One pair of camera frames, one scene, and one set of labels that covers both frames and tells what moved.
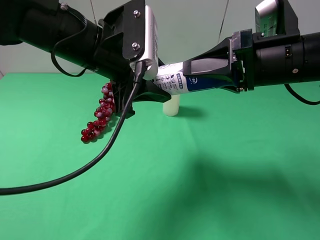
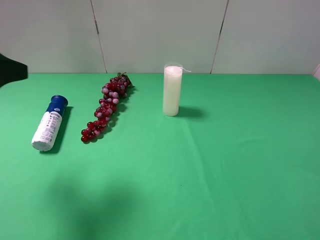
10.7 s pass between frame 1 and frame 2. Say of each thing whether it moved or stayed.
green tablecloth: stayed
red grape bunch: stayed
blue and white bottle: moved
